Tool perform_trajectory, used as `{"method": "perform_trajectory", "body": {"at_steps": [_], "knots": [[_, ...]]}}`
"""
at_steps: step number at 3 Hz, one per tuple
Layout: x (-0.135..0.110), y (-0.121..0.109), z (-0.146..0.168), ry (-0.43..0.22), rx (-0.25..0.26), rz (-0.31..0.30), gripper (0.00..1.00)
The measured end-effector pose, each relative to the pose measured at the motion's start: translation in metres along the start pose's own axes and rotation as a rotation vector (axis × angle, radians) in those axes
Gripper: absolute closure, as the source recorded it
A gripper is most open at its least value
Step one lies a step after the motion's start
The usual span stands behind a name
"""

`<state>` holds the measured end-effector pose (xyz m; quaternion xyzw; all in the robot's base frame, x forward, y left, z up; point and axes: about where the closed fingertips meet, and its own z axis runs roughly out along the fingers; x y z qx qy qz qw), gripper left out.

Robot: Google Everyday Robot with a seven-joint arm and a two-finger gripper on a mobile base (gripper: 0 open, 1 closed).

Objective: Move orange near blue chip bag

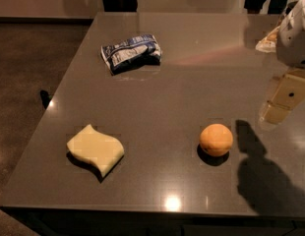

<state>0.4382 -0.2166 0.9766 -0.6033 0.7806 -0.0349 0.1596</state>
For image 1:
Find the yellow sponge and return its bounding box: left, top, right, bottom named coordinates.
left=67, top=124, right=125, bottom=178

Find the small black object on floor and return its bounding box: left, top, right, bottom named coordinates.
left=40, top=90, right=51, bottom=108

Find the blue chip bag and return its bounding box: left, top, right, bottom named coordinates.
left=99, top=34, right=161, bottom=76

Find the orange fruit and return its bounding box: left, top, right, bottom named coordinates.
left=200, top=124, right=233, bottom=157

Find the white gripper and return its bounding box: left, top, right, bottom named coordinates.
left=255, top=0, right=305, bottom=126

